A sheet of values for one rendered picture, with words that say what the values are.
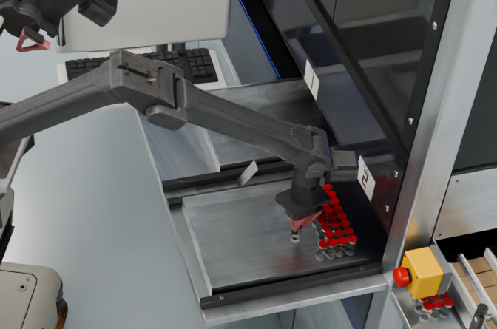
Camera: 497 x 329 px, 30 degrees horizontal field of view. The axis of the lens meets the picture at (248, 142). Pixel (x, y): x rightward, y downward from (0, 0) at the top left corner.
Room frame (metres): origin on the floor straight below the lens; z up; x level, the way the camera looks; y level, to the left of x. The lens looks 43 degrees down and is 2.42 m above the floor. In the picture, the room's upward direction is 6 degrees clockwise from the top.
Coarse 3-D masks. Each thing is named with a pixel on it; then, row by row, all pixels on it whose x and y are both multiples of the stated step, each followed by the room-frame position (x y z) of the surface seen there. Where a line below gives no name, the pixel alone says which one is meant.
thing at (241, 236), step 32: (224, 192) 1.44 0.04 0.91; (256, 192) 1.47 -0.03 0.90; (192, 224) 1.34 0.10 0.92; (224, 224) 1.37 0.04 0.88; (256, 224) 1.38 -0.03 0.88; (288, 224) 1.39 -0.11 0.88; (224, 256) 1.28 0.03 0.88; (256, 256) 1.29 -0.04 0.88; (288, 256) 1.30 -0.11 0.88; (352, 256) 1.32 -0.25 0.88; (224, 288) 1.18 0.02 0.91
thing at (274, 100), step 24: (240, 96) 1.81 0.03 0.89; (264, 96) 1.82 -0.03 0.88; (288, 96) 1.83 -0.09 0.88; (312, 96) 1.84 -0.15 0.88; (288, 120) 1.74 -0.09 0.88; (312, 120) 1.75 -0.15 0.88; (216, 144) 1.63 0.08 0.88; (240, 144) 1.64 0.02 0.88; (336, 144) 1.67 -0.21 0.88; (216, 168) 1.55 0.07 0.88
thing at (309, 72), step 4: (308, 64) 1.76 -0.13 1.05; (308, 68) 1.76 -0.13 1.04; (308, 72) 1.76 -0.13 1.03; (312, 72) 1.74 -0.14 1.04; (308, 76) 1.75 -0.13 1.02; (312, 76) 1.73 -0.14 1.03; (316, 76) 1.72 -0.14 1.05; (308, 80) 1.75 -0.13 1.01; (316, 80) 1.71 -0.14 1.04; (308, 84) 1.75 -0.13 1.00; (316, 84) 1.71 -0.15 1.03; (312, 88) 1.73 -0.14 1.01; (316, 88) 1.71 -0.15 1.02; (312, 92) 1.72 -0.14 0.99; (316, 92) 1.70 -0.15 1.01; (316, 96) 1.70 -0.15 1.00; (316, 100) 1.70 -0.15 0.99
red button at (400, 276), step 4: (396, 268) 1.19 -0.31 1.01; (400, 268) 1.18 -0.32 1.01; (404, 268) 1.19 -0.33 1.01; (396, 272) 1.18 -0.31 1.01; (400, 272) 1.17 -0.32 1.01; (404, 272) 1.18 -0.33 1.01; (396, 276) 1.17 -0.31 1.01; (400, 276) 1.17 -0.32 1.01; (404, 276) 1.17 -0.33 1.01; (408, 276) 1.17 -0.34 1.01; (396, 280) 1.17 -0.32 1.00; (400, 280) 1.16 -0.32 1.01; (404, 280) 1.16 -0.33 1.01; (408, 280) 1.16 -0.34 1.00; (396, 284) 1.16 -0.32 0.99; (400, 284) 1.16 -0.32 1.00; (404, 284) 1.16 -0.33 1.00
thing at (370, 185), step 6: (360, 156) 1.46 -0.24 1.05; (360, 162) 1.45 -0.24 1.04; (360, 168) 1.45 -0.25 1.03; (366, 168) 1.42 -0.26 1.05; (360, 174) 1.44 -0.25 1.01; (360, 180) 1.44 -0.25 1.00; (372, 180) 1.39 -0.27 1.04; (366, 186) 1.41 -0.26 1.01; (372, 186) 1.39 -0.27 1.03; (366, 192) 1.40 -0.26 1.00; (372, 192) 1.38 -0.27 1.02
